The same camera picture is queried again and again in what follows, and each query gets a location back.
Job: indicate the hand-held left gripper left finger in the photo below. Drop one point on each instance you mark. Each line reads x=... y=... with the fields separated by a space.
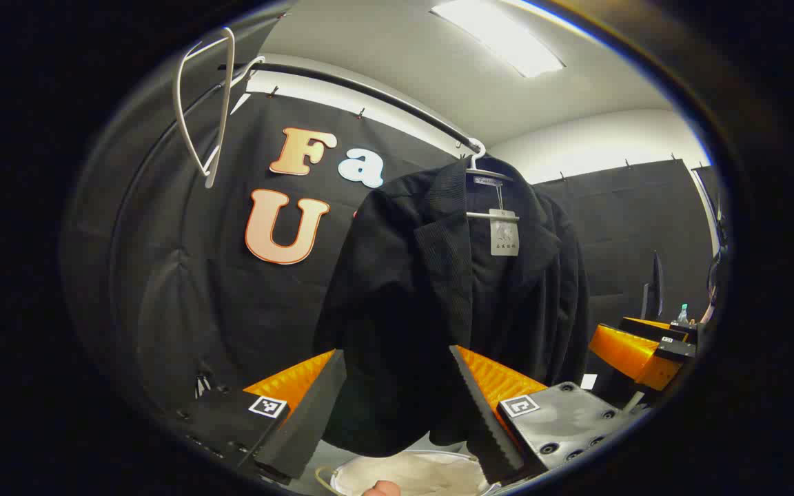
x=307 y=427

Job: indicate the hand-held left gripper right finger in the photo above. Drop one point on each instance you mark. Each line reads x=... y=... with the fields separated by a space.
x=490 y=434

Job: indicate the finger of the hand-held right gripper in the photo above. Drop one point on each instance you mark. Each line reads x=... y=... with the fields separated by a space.
x=652 y=331
x=631 y=355

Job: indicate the white laundry hamper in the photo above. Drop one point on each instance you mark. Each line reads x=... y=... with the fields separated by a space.
x=418 y=475

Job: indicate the black jacket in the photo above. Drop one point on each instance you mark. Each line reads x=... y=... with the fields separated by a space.
x=397 y=289

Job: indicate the white clothes hanger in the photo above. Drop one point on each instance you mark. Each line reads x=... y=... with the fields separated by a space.
x=210 y=176
x=480 y=215

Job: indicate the black clothes rack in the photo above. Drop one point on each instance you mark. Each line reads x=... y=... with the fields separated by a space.
x=404 y=105

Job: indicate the clear plastic bottle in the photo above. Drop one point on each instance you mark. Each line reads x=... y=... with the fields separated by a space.
x=682 y=317

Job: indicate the black monitor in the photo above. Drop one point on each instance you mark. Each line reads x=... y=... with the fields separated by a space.
x=657 y=289

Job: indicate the black backdrop cloth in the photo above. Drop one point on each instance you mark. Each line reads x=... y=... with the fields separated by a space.
x=631 y=220
x=183 y=289

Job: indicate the white paper hang tag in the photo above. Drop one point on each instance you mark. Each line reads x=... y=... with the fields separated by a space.
x=504 y=238

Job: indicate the ceiling light panel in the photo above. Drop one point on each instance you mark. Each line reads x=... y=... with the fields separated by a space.
x=500 y=34

